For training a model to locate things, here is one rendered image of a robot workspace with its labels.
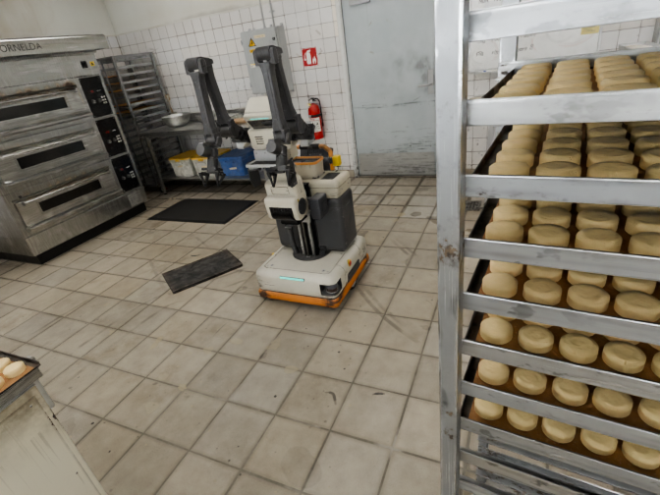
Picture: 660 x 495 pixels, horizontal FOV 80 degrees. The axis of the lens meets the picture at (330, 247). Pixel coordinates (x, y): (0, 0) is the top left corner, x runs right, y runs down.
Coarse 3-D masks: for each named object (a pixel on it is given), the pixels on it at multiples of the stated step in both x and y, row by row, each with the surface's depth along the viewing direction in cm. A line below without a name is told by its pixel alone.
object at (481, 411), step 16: (480, 400) 74; (480, 416) 73; (496, 416) 71; (512, 416) 70; (528, 416) 69; (528, 432) 69; (544, 432) 68; (560, 432) 66; (576, 432) 68; (592, 432) 65; (576, 448) 65; (592, 448) 64; (608, 448) 63; (624, 448) 63; (640, 448) 62; (624, 464) 62; (640, 464) 61; (656, 464) 60
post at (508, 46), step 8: (504, 0) 74; (512, 0) 73; (520, 0) 73; (504, 40) 77; (512, 40) 76; (504, 48) 77; (512, 48) 77; (504, 56) 78; (512, 56) 77; (496, 128) 85; (496, 136) 85; (488, 448) 134; (480, 480) 140
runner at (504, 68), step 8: (640, 48) 68; (648, 48) 67; (656, 48) 67; (560, 56) 73; (568, 56) 73; (576, 56) 72; (584, 56) 72; (592, 56) 71; (600, 56) 71; (632, 56) 69; (504, 64) 78; (512, 64) 78; (520, 64) 77; (552, 64) 75; (592, 64) 72; (504, 72) 79; (496, 80) 78
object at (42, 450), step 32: (32, 384) 115; (0, 416) 107; (32, 416) 115; (0, 448) 107; (32, 448) 115; (64, 448) 124; (0, 480) 108; (32, 480) 116; (64, 480) 124; (96, 480) 135
